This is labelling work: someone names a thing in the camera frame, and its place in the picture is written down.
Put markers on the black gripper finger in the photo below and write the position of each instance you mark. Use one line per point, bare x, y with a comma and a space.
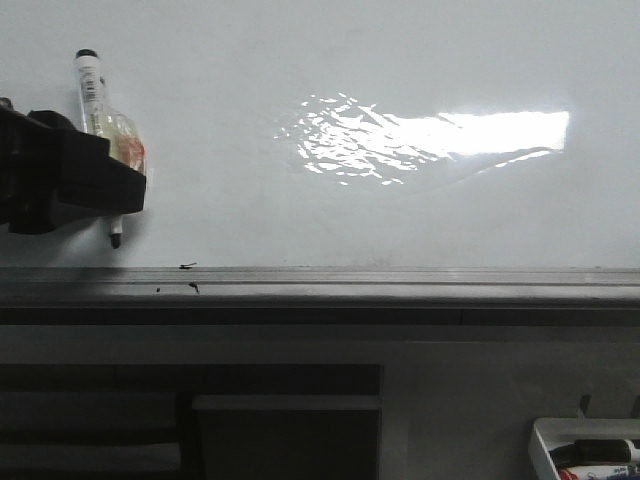
75, 168
29, 155

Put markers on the taped black whiteboard marker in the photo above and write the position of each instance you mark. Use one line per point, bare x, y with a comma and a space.
102, 120

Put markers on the grey aluminium whiteboard tray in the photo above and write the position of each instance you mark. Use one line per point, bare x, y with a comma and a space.
195, 295

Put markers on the white whiteboard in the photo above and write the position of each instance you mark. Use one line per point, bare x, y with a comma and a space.
494, 134

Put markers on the red capped whiteboard marker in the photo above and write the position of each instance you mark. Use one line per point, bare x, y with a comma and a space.
599, 472

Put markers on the dark cabinet with shelves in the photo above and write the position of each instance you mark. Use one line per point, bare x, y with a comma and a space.
279, 421

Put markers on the white plastic marker tray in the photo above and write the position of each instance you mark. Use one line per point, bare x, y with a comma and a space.
550, 433

